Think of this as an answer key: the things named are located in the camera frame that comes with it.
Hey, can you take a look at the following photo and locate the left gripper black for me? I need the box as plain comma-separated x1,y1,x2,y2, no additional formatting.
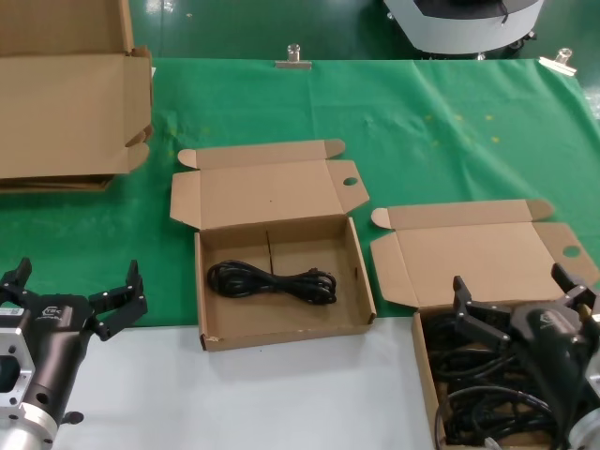
0,257,149,424

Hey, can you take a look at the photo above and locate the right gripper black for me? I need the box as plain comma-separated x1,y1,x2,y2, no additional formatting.
452,262,600,436

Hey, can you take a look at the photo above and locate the black power cable bundle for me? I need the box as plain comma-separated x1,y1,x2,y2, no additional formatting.
442,388,562,446
421,311,517,390
205,229,339,307

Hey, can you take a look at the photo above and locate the open cardboard box with hole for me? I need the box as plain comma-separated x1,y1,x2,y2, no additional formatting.
368,198,600,449
168,138,379,353

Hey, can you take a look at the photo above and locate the flattened cardboard box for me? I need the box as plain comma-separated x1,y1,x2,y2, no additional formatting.
0,122,155,188

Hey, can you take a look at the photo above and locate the large open cardboard box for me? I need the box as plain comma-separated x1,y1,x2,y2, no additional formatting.
0,0,155,180

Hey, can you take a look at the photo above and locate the green table cloth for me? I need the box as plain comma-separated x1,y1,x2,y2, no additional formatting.
0,55,600,330

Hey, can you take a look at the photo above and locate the metal binder clip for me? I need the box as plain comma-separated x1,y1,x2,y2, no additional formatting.
538,46,578,77
275,42,313,71

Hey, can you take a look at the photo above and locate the white wheeled robot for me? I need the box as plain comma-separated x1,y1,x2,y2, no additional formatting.
380,0,548,61

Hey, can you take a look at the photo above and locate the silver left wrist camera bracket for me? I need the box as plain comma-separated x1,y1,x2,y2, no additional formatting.
0,307,38,413

